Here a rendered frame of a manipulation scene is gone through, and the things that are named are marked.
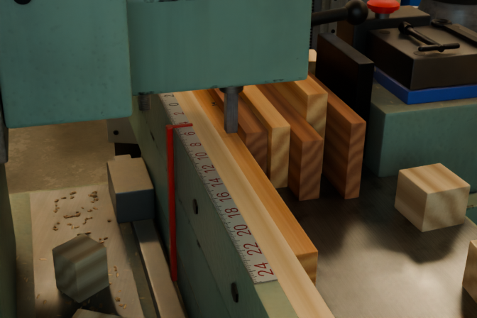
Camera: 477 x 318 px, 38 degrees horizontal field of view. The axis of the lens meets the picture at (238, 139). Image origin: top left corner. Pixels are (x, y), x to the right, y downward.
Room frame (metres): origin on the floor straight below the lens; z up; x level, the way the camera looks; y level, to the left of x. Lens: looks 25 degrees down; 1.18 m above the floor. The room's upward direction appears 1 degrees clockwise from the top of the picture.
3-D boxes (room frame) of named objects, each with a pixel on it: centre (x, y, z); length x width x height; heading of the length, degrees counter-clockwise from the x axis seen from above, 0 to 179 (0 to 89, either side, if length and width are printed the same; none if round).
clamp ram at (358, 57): (0.59, -0.12, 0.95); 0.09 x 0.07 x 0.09; 17
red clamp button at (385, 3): (0.63, -0.13, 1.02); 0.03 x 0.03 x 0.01
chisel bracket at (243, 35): (0.50, 0.03, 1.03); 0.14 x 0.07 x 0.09; 107
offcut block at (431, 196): (0.46, -0.15, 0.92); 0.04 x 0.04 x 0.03; 21
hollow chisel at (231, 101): (0.50, 0.01, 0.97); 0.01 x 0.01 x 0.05; 17
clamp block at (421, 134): (0.60, -0.16, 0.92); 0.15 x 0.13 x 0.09; 17
